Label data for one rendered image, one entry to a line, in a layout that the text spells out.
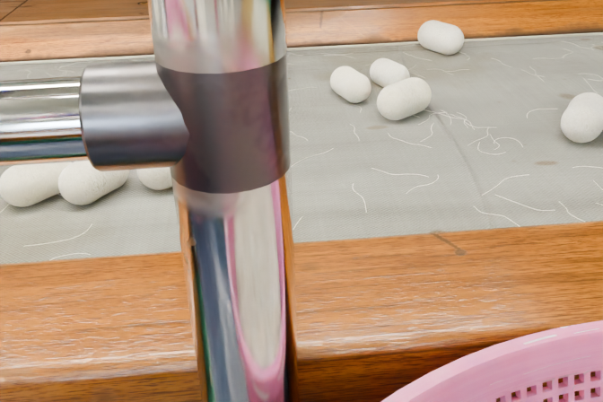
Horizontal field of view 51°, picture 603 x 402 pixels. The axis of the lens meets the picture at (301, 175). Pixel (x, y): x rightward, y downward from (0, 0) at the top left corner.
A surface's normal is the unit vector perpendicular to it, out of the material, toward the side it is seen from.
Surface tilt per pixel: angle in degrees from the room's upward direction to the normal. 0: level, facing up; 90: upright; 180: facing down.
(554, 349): 75
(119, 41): 45
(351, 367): 90
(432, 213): 0
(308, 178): 0
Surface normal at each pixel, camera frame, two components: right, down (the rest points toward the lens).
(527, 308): -0.03, -0.88
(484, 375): 0.39, 0.17
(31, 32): 0.05, -0.29
